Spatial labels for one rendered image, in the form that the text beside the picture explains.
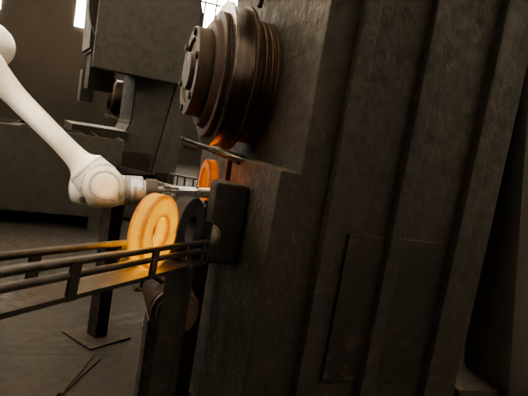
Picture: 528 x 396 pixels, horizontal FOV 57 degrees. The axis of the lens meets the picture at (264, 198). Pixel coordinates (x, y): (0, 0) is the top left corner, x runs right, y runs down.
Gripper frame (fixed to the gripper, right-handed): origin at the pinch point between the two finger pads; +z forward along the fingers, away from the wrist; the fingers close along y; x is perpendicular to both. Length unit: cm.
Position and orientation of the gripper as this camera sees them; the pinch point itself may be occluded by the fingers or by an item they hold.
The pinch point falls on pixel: (209, 192)
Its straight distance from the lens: 156.3
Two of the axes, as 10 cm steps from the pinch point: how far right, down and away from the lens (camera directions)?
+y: 3.2, 1.7, -9.3
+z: 9.4, 0.3, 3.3
